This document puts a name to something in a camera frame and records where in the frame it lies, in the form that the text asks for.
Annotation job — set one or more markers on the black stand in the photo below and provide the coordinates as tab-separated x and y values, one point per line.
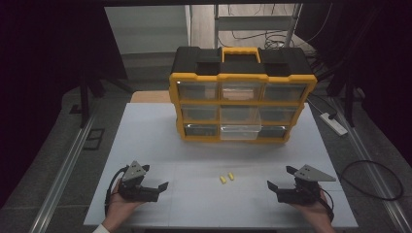
85	97
349	97

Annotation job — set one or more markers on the small yellow foam piece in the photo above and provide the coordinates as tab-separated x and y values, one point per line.
231	176
223	179

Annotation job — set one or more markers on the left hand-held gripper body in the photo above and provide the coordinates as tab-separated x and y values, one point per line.
133	191

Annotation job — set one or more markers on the black rectangular floor frame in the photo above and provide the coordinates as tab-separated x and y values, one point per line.
94	139

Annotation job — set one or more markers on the black yellow storage organizer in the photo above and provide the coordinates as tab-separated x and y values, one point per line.
239	66

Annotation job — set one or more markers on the white panel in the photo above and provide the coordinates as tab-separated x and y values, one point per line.
145	29

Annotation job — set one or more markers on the metal floor rail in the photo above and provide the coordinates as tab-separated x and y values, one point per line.
372	171
63	176

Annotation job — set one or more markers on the person's left hand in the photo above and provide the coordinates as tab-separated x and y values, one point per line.
118	210

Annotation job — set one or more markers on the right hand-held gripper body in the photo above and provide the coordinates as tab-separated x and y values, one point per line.
299	194

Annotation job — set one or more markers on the clear plastic drawer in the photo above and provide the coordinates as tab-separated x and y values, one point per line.
240	132

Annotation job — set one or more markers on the dark curtain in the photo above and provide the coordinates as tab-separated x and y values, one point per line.
48	64
382	64

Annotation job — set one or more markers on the white power strip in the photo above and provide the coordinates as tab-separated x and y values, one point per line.
334	124

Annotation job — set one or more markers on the person's right hand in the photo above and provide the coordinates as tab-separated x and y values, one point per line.
311	212

